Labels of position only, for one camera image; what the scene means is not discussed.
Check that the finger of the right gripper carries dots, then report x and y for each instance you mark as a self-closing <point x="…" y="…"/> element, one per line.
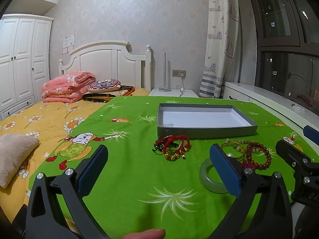
<point x="312" y="134"/>
<point x="305" y="171"/>

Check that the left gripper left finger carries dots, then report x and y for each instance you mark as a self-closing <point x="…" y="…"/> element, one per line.
<point x="44" y="215"/>

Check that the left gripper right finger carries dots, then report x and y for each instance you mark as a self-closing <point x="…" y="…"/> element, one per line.
<point x="273" y="217"/>

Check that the operator thumb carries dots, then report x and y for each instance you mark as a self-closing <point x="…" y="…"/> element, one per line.
<point x="148" y="234"/>

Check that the white window cabinet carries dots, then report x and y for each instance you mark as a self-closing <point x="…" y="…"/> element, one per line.
<point x="292" y="114"/>

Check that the green cartoon print cloth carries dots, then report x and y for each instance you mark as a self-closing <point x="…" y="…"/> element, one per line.
<point x="139" y="189"/>

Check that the beige plush cushion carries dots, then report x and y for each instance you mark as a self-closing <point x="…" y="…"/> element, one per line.
<point x="15" y="149"/>

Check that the grey shallow tray box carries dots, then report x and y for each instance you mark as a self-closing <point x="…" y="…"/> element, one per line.
<point x="199" y="121"/>

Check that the white nightstand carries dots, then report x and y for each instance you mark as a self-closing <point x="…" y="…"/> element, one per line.
<point x="173" y="93"/>

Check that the sailboat print curtain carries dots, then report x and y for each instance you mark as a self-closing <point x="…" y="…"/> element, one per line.
<point x="222" y="36"/>

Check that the dark framed window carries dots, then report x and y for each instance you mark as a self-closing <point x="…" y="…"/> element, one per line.
<point x="287" y="49"/>

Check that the white desk lamp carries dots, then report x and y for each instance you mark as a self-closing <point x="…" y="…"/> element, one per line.
<point x="163" y="87"/>

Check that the folded pink quilt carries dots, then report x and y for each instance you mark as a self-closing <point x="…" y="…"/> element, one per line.
<point x="67" y="88"/>

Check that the black orange folded blanket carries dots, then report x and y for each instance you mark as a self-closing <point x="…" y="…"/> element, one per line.
<point x="104" y="97"/>

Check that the patterned pillow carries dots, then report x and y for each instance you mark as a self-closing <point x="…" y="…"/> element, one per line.
<point x="102" y="86"/>

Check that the white bed headboard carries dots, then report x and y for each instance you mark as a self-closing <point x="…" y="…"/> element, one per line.
<point x="111" y="59"/>

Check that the white wardrobe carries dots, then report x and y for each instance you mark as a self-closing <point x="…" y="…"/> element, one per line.
<point x="25" y="42"/>

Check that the wall power socket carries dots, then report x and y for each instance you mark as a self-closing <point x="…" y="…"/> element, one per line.
<point x="179" y="73"/>

